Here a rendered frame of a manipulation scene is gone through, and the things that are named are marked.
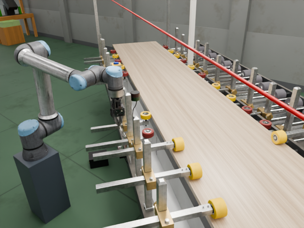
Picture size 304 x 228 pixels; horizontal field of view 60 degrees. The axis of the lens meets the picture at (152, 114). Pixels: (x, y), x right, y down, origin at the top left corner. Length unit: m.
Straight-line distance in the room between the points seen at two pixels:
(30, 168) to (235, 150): 1.45
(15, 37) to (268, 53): 7.41
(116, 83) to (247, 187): 0.87
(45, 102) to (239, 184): 1.45
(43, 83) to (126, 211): 1.29
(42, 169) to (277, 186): 1.63
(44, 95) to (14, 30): 7.53
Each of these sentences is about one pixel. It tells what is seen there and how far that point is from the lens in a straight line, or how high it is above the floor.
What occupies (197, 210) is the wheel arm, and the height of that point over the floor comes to 0.96.
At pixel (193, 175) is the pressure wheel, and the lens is 1.34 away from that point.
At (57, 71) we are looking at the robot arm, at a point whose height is 1.36.
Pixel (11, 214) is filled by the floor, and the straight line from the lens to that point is 2.74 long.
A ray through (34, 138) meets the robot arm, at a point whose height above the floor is 0.78.
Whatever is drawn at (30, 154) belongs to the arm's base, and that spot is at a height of 0.65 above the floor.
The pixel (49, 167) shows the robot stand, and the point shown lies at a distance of 2.24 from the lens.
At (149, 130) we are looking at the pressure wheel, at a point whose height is 0.91.
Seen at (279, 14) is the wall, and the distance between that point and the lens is 5.06.
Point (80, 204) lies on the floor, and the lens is 2.60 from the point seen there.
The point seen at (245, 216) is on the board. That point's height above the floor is 0.90.
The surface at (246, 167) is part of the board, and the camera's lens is 1.53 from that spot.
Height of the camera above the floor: 1.82
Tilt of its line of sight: 28 degrees down
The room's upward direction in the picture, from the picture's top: 1 degrees counter-clockwise
